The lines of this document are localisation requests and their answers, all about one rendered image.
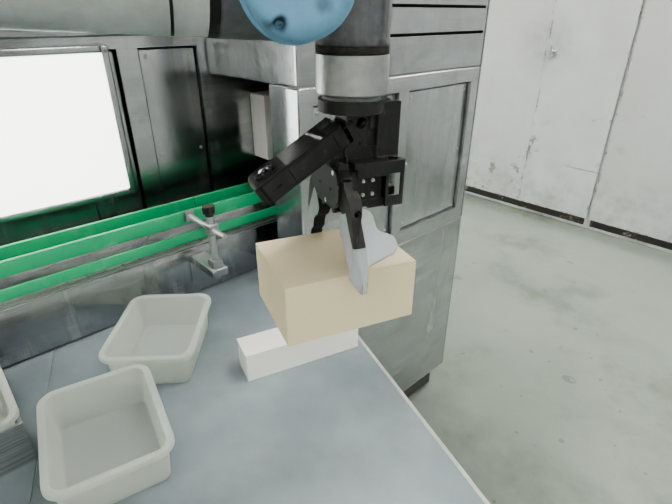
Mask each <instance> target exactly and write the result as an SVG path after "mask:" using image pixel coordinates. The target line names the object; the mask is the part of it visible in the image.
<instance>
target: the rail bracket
mask: <svg viewBox="0 0 672 504"><path fill-rule="evenodd" d="M183 212H184V219H185V221H186V222H189V221H194V222H196V223H197V224H199V225H201V226H202V227H203V228H204V234H206V235H207V236H208V237H209V244H210V251H211V255H209V254H208V253H206V252H205V251H204V252H201V253H198V254H195V255H192V256H190V258H191V263H190V270H191V276H192V282H193V284H194V283H197V282H199V281H202V280H205V279H207V278H210V277H211V278H213V279H216V278H219V277H221V276H224V275H227V274H228V273H229V272H228V267H227V266H226V265H224V264H223V259H222V258H220V257H219V256H218V249H217V241H216V235H217V236H219V237H220V238H222V239H224V240H225V239H227V235H226V234H225V233H223V232H221V231H220V230H219V227H218V223H216V222H214V218H213V216H214V214H215V205H214V204H206V205H202V212H203V215H205V217H206V222H204V221H203V220H201V219H199V218H197V217H196V216H194V210H193V209H190V210H186V211H183Z"/></svg>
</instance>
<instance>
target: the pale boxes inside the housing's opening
mask: <svg viewBox="0 0 672 504"><path fill-rule="evenodd" d="M250 101H251V114H252V126H253V139H254V151H255V155H256V156H259V157H261V158H264V159H267V160H270V159H272V158H273V144H272V128H271V112H270V96H269V91H262V92H254V93H250Z"/></svg>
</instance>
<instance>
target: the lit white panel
mask: <svg viewBox="0 0 672 504"><path fill-rule="evenodd" d="M126 188H129V183H128V178H127V173H126V169H125V164H124V159H123V154H122V150H121V145H120V140H119V135H118V131H117V126H116V121H115V116H114V112H113V107H112V102H111V97H110V93H109V88H108V83H107V78H106V74H105V69H104V64H103V59H102V55H101V53H89V54H69V55H49V56H28V57H8V58H0V217H2V216H6V215H11V214H15V213H19V212H24V211H28V210H33V209H37V208H42V207H46V206H50V205H55V204H59V203H64V202H68V201H73V200H77V199H82V198H86V197H90V196H95V195H99V194H104V193H108V192H113V191H117V190H122V189H126Z"/></svg>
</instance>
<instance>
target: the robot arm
mask: <svg viewBox="0 0 672 504"><path fill-rule="evenodd" d="M391 16H392V0H0V30H24V31H51V32H78V33H105V34H132V35H159V36H186V37H207V38H215V39H216V38H217V39H239V40H264V41H275V42H277V43H280V44H283V45H289V46H299V45H304V44H308V43H310V42H313V41H315V52H316V92H317V93H318V94H319V95H321V96H319V97H318V111H319V112H321V113H324V114H329V115H335V119H334V121H333V120H331V119H329V118H327V117H325V118H324V119H322V120H321V121H320V122H319V123H317V124H316V125H315V126H313V127H312V128H311V129H310V130H308V131H307V132H306V133H304V134H303V135H302V136H300V137H299V138H298V139H297V140H295V141H294V142H293V143H291V144H290V145H289V146H287V147H286V148H285V149H284V150H282V151H281V152H280V153H278V154H277V155H276V156H274V157H273V158H272V159H271V160H269V161H268V162H266V163H265V164H263V165H262V166H260V167H259V168H258V169H257V170H256V171H254V173H252V174H251V175H250V176H249V177H248V182H249V185H250V186H251V188H252V189H253V190H254V192H255V193H256V194H257V196H258V197H259V198H260V199H261V201H262V202H263V203H264V204H266V205H272V204H274V203H275V202H276V201H277V200H279V199H280V198H281V197H283V196H284V195H285V194H286V193H288V192H289V191H290V190H292V189H293V188H294V187H295V186H297V185H298V184H299V183H301V182H302V181H303V180H305V179H306V178H307V177H308V176H310V175H311V178H310V183H309V197H308V206H309V211H308V220H309V234H310V233H311V234H313V233H318V232H322V228H323V226H324V224H325V223H326V222H329V221H331V220H334V219H337V218H339V217H341V218H340V222H339V231H340V236H341V239H342V241H343V244H344V247H345V254H346V262H347V265H348V269H349V280H350V282H351V283H352V284H353V285H354V286H355V288H356V289H357V290H358V291H359V293H360V294H361V295H365V294H367V288H368V268H369V267H370V266H372V265H374V264H376V263H378V262H380V261H381V260H383V259H385V258H387V257H389V256H391V255H393V254H394V253H395V252H396V250H397V241H396V238H395V237H394V236H393V235H391V234H388V233H384V232H381V231H379V230H378V229H377V228H376V225H375V222H374V218H373V215H372V214H371V212H370V211H368V210H366V209H362V207H364V206H366V207H367V208H371V207H377V206H383V205H384V206H389V205H396V204H402V199H403V186H404V173H405V160H406V159H404V158H402V157H400V156H398V143H399V128H400V114H401V100H391V98H389V97H387V96H385V95H386V94H387V93H388V77H389V58H390V54H389V50H390V33H391ZM398 172H400V184H399V194H395V195H388V194H394V188H395V186H394V185H391V184H390V183H389V178H391V173H398Z"/></svg>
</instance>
